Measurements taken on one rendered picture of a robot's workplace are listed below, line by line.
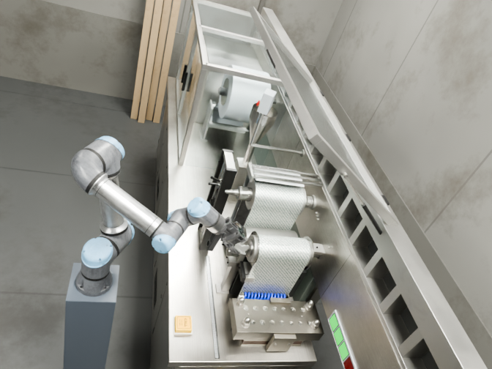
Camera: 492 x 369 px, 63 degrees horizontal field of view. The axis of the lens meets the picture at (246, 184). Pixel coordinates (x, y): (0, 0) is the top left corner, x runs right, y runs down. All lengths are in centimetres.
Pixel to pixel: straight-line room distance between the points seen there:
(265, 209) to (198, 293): 51
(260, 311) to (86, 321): 77
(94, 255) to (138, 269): 141
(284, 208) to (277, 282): 34
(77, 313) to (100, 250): 34
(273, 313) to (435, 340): 76
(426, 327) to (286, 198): 81
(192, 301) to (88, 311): 45
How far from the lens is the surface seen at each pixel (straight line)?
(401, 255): 142
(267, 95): 187
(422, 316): 135
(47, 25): 479
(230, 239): 160
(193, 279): 199
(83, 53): 483
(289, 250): 172
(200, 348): 181
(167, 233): 146
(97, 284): 184
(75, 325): 203
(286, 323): 184
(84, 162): 151
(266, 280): 181
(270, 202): 180
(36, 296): 299
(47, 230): 334
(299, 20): 481
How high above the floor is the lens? 246
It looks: 37 degrees down
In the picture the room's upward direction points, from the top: 21 degrees clockwise
